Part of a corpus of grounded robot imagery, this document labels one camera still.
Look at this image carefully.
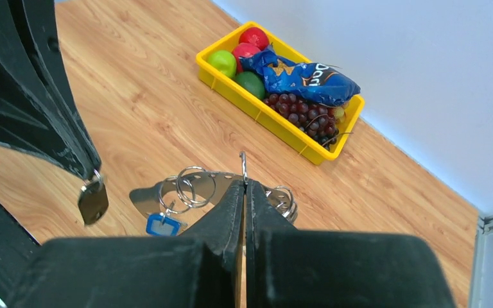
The purple grape bunch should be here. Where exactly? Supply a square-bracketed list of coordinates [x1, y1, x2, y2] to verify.
[262, 93, 346, 150]

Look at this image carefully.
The black tag key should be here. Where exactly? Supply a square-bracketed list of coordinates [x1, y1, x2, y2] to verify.
[77, 169, 108, 226]

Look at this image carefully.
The blue Doritos chip bag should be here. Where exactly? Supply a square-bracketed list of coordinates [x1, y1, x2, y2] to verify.
[239, 46, 361, 107]

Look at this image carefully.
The yellow plastic bin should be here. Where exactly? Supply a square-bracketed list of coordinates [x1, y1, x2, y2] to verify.
[196, 21, 365, 165]

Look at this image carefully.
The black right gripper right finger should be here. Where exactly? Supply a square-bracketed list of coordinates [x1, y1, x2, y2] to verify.
[245, 180, 455, 307]

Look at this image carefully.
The dark green lime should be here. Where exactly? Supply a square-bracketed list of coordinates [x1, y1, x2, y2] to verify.
[234, 71, 266, 100]

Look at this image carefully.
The pink red apple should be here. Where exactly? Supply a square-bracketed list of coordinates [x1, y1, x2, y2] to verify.
[232, 42, 261, 73]

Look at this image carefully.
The blue tag key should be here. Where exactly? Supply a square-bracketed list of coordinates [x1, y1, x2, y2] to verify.
[146, 201, 188, 236]

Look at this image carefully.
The light green apple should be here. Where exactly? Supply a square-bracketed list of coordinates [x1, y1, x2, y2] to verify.
[207, 50, 237, 78]

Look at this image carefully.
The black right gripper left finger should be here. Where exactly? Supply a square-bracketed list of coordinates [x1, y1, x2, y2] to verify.
[7, 180, 245, 307]

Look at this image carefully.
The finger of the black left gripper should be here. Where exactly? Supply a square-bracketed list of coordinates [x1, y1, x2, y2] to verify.
[7, 1, 102, 179]
[0, 1, 72, 172]

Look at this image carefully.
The silver metal key holder plate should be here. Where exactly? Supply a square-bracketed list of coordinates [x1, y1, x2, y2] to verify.
[129, 151, 298, 229]

